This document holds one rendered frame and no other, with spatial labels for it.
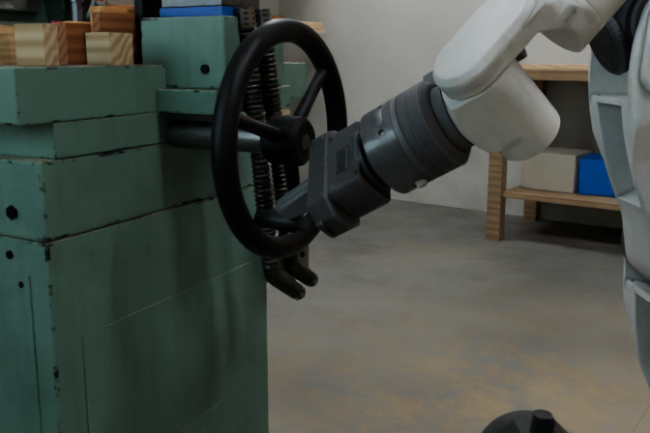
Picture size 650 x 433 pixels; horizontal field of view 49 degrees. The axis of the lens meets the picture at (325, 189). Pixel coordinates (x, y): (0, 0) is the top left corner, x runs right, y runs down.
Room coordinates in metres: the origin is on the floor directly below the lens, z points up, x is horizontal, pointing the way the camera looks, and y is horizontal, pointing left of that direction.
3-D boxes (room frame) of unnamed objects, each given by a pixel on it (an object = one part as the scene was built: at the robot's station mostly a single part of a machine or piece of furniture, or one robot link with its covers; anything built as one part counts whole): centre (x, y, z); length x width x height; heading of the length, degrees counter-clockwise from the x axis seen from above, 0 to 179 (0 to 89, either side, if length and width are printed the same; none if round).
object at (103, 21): (1.04, 0.24, 0.93); 0.23 x 0.01 x 0.07; 152
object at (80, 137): (1.00, 0.29, 0.82); 0.40 x 0.21 x 0.04; 152
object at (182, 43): (0.99, 0.15, 0.91); 0.15 x 0.14 x 0.09; 152
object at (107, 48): (0.89, 0.26, 0.92); 0.05 x 0.04 x 0.04; 158
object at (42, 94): (1.03, 0.22, 0.87); 0.61 x 0.30 x 0.06; 152
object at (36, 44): (0.81, 0.32, 0.92); 0.03 x 0.03 x 0.05; 85
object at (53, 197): (1.09, 0.45, 0.76); 0.57 x 0.45 x 0.09; 62
